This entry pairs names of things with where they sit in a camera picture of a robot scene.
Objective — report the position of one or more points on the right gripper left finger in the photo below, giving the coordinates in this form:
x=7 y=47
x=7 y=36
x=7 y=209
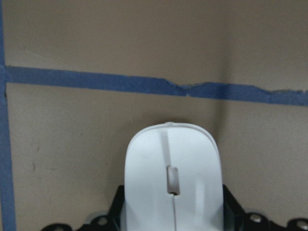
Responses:
x=109 y=221

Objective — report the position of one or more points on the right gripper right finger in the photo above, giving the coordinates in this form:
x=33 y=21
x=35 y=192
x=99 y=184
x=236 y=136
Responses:
x=237 y=219

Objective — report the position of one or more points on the white computer mouse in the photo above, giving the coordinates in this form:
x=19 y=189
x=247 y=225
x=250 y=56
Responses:
x=173 y=180

